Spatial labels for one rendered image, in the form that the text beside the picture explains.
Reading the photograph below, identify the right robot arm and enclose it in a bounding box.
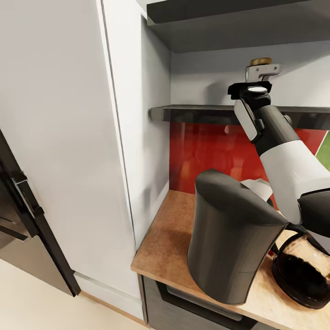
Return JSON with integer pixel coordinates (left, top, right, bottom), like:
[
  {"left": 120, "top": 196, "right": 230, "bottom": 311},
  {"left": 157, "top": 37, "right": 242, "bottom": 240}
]
[{"left": 228, "top": 64, "right": 330, "bottom": 254}]

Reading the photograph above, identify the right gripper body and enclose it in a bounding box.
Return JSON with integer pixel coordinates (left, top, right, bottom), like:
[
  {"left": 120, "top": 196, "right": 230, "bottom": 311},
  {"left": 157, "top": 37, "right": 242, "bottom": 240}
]
[{"left": 231, "top": 81, "right": 270, "bottom": 100}]

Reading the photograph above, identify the bottle of coffee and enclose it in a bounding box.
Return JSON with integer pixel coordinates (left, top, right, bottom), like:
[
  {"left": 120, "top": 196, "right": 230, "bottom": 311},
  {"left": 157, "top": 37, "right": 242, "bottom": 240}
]
[{"left": 245, "top": 57, "right": 272, "bottom": 82}]

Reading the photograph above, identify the paper coffee filter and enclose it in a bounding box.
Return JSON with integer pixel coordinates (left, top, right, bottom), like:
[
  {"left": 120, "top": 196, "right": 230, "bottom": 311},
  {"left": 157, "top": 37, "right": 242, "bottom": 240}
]
[{"left": 240, "top": 178, "right": 273, "bottom": 201}]

